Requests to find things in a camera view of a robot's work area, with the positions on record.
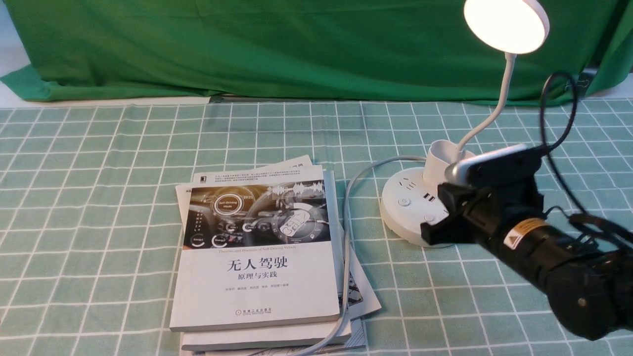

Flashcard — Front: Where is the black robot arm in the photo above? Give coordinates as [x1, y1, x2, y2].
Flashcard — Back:
[420, 178, 633, 341]

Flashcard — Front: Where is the green backdrop cloth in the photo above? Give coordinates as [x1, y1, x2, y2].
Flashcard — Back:
[0, 0, 633, 107]

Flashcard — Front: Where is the white desk lamp socket base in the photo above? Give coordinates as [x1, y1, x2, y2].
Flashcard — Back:
[379, 0, 549, 247]

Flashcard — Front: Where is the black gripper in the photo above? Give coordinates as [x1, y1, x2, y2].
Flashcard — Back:
[420, 176, 544, 246]

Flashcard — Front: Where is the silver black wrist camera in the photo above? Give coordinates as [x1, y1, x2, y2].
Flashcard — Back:
[445, 144, 549, 188]

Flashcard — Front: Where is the white booklet bottom of stack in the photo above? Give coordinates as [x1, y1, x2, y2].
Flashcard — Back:
[176, 155, 382, 356]

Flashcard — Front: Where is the metal binder clip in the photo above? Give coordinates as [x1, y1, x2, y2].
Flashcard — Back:
[564, 67, 597, 99]

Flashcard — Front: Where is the black camera cable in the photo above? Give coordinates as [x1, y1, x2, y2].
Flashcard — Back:
[539, 72, 633, 248]

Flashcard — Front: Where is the green checkered tablecloth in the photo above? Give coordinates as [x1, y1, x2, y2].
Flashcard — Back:
[0, 102, 632, 356]

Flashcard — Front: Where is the grey power cable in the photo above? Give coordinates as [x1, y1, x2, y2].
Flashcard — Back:
[246, 156, 428, 356]

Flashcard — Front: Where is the white self-driving textbook top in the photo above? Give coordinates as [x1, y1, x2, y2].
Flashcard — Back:
[169, 165, 340, 333]

